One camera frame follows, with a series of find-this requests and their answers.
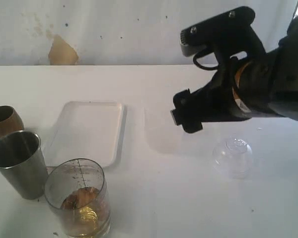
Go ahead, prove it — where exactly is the clear graduated shaker cup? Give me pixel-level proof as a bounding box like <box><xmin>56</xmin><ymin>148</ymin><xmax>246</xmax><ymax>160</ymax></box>
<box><xmin>44</xmin><ymin>158</ymin><xmax>111</xmax><ymax>238</ymax></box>

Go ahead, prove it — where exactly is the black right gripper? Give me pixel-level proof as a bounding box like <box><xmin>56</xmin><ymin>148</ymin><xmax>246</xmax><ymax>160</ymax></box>
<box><xmin>171</xmin><ymin>57</ymin><xmax>251</xmax><ymax>133</ymax></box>

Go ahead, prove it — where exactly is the translucent plastic container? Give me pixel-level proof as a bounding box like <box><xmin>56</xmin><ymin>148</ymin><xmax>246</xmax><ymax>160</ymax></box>
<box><xmin>144</xmin><ymin>106</ymin><xmax>190</xmax><ymax>156</ymax></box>

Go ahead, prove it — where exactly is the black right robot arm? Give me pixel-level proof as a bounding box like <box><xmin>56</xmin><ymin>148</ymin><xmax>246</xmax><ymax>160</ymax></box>
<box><xmin>171</xmin><ymin>7</ymin><xmax>298</xmax><ymax>133</ymax></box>

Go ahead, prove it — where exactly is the white rectangular tray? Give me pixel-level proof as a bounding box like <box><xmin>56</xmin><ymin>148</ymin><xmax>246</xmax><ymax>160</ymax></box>
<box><xmin>43</xmin><ymin>101</ymin><xmax>127</xmax><ymax>168</ymax></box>

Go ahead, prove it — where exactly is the brown wooden cup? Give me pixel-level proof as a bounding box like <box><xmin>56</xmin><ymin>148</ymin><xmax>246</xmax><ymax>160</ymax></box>
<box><xmin>0</xmin><ymin>106</ymin><xmax>24</xmax><ymax>138</ymax></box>

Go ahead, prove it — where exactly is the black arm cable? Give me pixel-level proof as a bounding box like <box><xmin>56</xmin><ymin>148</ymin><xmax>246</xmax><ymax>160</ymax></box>
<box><xmin>192</xmin><ymin>47</ymin><xmax>222</xmax><ymax>71</ymax></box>

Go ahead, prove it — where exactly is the stainless steel tumbler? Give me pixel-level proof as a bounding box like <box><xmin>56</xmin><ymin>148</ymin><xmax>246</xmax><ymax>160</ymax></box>
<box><xmin>0</xmin><ymin>130</ymin><xmax>48</xmax><ymax>200</ymax></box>

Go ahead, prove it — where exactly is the clear dome strainer lid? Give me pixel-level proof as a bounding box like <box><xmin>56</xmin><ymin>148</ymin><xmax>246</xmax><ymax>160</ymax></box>
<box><xmin>211</xmin><ymin>137</ymin><xmax>253</xmax><ymax>179</ymax></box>

